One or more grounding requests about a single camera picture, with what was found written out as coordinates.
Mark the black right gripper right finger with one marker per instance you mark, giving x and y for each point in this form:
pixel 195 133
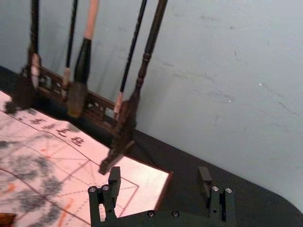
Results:
pixel 205 184

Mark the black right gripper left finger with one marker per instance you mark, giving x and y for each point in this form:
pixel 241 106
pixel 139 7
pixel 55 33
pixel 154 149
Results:
pixel 114 182

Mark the black table cloth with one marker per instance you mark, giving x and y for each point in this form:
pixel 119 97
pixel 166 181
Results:
pixel 248 196

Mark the pink gridded calligraphy practice mat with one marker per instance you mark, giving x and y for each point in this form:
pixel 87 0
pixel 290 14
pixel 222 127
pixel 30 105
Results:
pixel 59 165

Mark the dark wooden brush rack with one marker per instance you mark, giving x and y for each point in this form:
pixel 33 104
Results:
pixel 125 123

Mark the brown wooden block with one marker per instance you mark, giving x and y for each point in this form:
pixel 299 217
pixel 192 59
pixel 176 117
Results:
pixel 6 220

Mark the thin black calligraphy brush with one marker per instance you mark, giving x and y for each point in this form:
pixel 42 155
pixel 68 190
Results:
pixel 132 47
pixel 71 35

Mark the black brush with pale tip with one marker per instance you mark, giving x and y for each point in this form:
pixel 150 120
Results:
pixel 35 68

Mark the plain pale wall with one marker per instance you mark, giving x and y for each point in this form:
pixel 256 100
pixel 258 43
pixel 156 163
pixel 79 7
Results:
pixel 225 71

